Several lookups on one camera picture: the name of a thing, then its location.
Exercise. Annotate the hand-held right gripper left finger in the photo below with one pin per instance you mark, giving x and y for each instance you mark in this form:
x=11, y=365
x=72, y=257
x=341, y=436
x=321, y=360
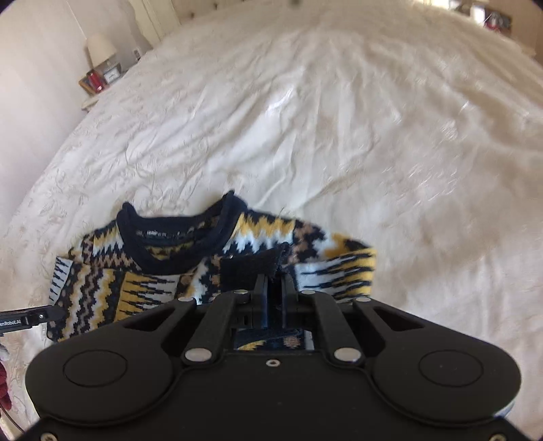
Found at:
x=261, y=297

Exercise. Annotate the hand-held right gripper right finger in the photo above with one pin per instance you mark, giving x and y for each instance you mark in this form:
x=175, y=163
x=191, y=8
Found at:
x=288, y=297

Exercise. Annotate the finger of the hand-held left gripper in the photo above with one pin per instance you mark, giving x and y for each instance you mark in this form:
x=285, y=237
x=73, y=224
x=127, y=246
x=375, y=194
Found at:
x=46, y=316

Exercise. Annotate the navy yellow white patterned sweater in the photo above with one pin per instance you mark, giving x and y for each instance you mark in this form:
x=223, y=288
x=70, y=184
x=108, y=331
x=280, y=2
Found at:
x=169, y=271

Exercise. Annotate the white embroidered bedspread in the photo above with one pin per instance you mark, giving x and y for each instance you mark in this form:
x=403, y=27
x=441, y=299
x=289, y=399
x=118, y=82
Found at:
x=318, y=127

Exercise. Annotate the cream bedside table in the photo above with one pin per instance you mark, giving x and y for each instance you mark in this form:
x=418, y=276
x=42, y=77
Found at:
x=91, y=102

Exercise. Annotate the red box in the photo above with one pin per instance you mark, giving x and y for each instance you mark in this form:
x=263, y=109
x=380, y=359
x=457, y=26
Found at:
x=94, y=80

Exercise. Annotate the silver framed clock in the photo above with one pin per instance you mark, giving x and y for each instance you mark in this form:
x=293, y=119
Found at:
x=111, y=75

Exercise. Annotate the cream shade table lamp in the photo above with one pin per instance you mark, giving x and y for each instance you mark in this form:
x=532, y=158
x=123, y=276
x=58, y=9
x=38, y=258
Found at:
x=101, y=50

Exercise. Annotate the cream tufted headboard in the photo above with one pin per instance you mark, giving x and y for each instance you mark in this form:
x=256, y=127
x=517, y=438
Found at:
x=212, y=10

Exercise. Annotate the wooden picture frame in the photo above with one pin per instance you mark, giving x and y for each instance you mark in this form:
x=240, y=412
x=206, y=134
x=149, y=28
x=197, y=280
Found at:
x=85, y=86

